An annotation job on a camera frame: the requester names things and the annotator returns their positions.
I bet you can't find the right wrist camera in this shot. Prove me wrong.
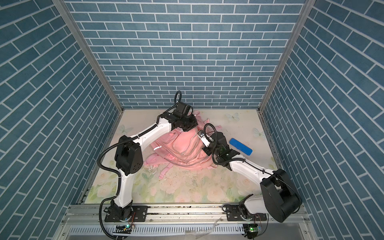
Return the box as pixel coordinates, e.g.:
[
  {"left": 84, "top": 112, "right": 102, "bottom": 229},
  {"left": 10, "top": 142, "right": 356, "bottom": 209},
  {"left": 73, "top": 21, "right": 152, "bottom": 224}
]
[{"left": 197, "top": 130, "right": 211, "bottom": 148}]

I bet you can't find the blue pencil case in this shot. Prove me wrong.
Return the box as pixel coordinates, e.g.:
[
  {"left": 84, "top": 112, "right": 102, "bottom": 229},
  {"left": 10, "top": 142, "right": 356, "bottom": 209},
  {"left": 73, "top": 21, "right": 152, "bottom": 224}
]
[{"left": 229, "top": 138, "right": 253, "bottom": 156}]

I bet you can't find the pink student backpack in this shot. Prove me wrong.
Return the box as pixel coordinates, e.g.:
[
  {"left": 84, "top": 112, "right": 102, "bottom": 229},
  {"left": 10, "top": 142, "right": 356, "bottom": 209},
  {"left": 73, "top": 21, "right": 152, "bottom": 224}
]
[{"left": 144, "top": 110, "right": 215, "bottom": 179}]

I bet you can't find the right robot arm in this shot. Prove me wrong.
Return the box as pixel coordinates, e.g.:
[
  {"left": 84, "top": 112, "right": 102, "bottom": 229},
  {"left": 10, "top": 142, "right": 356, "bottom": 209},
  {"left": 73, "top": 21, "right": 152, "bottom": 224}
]
[{"left": 198, "top": 123, "right": 303, "bottom": 223}]

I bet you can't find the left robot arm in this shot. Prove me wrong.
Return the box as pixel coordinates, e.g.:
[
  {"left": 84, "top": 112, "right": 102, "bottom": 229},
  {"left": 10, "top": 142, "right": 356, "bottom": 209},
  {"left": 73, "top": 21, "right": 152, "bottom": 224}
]
[{"left": 97, "top": 91, "right": 198, "bottom": 221}]

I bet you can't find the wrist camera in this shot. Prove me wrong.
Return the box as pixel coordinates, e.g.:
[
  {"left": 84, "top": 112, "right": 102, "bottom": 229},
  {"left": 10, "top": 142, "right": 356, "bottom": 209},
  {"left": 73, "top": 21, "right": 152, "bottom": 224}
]
[
  {"left": 197, "top": 130, "right": 211, "bottom": 148},
  {"left": 173, "top": 102, "right": 194, "bottom": 118}
]

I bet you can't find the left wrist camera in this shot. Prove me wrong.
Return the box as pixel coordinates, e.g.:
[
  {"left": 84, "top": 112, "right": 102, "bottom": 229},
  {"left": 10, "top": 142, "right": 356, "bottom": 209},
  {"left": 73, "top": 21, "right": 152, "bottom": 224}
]
[{"left": 173, "top": 102, "right": 194, "bottom": 118}]

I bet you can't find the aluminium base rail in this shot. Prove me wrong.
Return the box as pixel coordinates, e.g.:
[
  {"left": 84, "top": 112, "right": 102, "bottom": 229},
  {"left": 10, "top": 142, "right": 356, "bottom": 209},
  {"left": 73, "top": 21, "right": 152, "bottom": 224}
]
[{"left": 61, "top": 202, "right": 310, "bottom": 238}]

